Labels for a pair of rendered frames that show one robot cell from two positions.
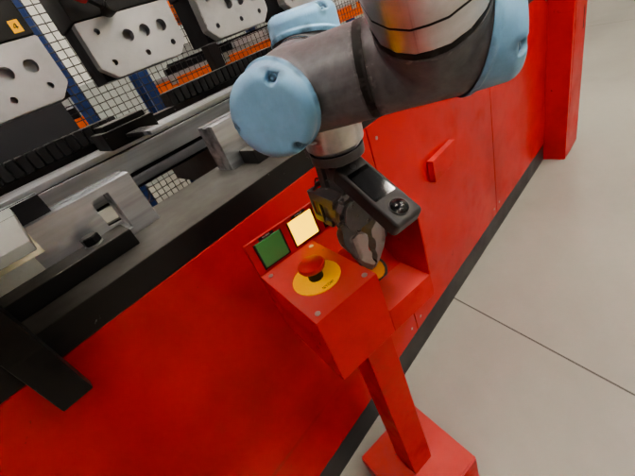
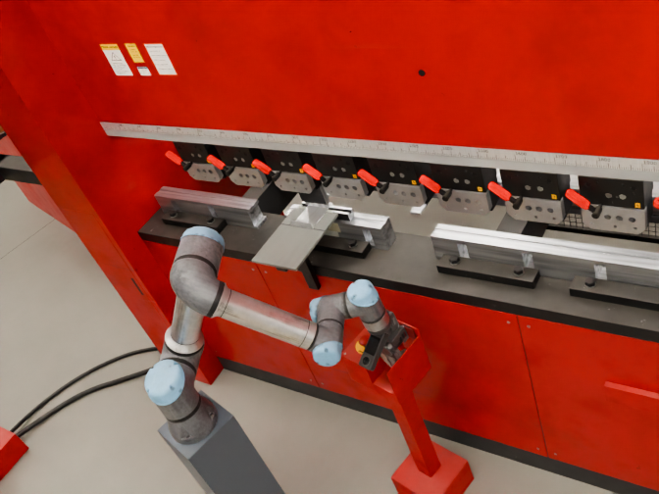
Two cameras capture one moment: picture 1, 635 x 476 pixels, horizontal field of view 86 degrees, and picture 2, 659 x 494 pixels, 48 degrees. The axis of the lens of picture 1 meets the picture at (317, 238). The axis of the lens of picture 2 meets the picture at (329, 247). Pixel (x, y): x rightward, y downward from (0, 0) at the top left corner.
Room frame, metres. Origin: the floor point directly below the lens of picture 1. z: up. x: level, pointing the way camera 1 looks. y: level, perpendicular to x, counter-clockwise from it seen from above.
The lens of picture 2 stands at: (0.16, -1.53, 2.42)
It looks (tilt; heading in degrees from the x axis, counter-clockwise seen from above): 38 degrees down; 82
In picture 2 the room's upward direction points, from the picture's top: 23 degrees counter-clockwise
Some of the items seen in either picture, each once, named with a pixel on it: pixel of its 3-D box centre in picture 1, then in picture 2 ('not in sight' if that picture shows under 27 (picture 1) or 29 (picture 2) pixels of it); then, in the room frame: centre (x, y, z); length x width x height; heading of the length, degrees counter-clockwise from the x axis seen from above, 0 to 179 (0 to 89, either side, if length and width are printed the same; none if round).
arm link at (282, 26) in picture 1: (313, 65); (365, 301); (0.41, -0.07, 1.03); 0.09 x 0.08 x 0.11; 152
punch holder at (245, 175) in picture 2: not in sight; (246, 159); (0.35, 0.65, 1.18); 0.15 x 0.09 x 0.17; 126
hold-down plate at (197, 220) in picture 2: not in sight; (193, 221); (0.08, 0.93, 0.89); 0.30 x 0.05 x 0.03; 126
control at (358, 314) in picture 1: (342, 271); (382, 355); (0.41, -0.02, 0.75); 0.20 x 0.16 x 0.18; 115
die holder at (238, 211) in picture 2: not in sight; (208, 206); (0.16, 0.92, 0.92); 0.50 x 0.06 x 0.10; 126
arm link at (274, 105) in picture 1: (304, 91); (330, 313); (0.32, -0.04, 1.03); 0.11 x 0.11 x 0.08; 62
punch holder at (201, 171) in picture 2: not in sight; (204, 155); (0.23, 0.82, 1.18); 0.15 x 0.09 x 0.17; 126
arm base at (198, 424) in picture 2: not in sight; (187, 413); (-0.18, 0.09, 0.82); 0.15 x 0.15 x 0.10
